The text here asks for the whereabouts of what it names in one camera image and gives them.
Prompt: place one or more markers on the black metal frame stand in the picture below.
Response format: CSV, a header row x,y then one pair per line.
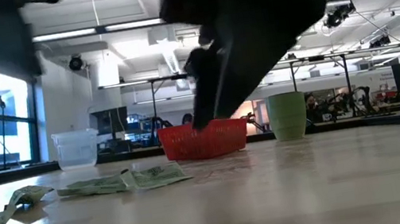
x,y
162,79
347,76

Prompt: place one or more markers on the green plastic cup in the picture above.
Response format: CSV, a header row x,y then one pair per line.
x,y
287,118

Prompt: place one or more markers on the black round ceiling lamp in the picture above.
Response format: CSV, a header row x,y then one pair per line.
x,y
76,63

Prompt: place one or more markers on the person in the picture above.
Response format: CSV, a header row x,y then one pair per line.
x,y
312,104
186,119

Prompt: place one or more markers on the black background robot arm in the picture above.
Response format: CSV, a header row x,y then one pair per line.
x,y
337,104

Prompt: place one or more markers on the clear plastic cup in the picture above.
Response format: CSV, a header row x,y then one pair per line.
x,y
77,149

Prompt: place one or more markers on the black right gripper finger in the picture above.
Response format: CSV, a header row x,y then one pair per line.
x,y
246,72
206,87

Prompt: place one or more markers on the black ceiling-hung camera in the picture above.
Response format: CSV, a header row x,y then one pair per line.
x,y
337,15
380,41

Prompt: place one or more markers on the black tripod stand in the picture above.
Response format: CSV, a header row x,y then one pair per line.
x,y
5,130

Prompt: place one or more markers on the red plastic slotted basket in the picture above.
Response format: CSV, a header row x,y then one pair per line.
x,y
205,143

